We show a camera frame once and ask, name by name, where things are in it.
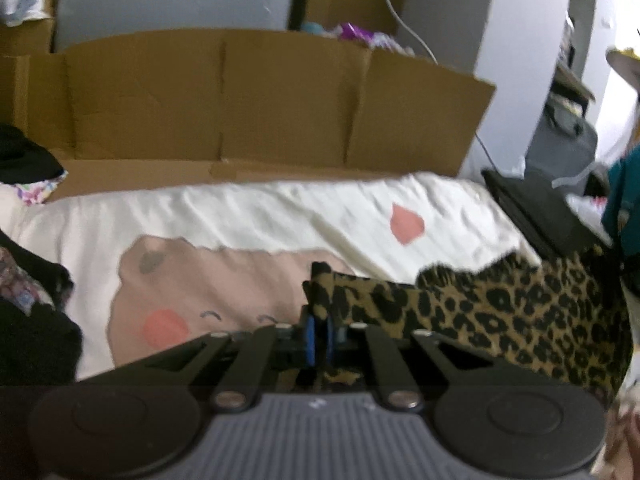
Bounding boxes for folded black clothes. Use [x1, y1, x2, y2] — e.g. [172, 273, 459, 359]
[481, 167, 613, 263]

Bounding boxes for teal patterned cloth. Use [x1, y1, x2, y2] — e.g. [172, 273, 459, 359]
[601, 144, 640, 263]

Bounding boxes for white printed blanket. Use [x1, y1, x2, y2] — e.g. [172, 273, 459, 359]
[0, 172, 543, 383]

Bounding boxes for pastel floral cloth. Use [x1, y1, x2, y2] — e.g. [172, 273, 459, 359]
[14, 169, 70, 207]

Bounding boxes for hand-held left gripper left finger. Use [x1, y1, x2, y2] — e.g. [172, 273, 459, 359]
[75, 305, 317, 411]

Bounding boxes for purple snack packet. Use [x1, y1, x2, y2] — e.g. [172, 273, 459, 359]
[339, 22, 417, 57]

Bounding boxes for black garment with floral lining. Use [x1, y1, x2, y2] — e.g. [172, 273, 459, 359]
[0, 230, 85, 387]

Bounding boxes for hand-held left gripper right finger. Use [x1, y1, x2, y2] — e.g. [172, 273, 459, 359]
[324, 312, 556, 411]

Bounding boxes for leopard print shorts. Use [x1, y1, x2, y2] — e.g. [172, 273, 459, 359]
[302, 249, 632, 403]

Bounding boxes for brown cardboard sheet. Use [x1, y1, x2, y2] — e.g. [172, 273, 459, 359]
[0, 29, 497, 202]

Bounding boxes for black cable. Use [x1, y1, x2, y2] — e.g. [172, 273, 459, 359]
[472, 132, 502, 172]

